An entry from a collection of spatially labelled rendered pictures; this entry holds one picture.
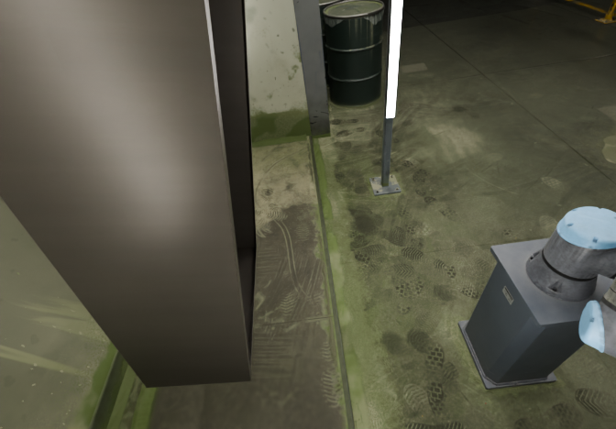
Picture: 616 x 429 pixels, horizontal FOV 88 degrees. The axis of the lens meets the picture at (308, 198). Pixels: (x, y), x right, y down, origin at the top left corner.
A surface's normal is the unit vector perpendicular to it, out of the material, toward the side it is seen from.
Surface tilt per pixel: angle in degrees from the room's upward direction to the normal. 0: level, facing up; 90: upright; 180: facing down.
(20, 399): 57
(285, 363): 0
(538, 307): 0
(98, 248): 90
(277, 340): 0
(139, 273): 90
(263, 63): 90
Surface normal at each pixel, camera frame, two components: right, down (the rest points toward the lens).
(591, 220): -0.19, -0.75
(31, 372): 0.77, -0.51
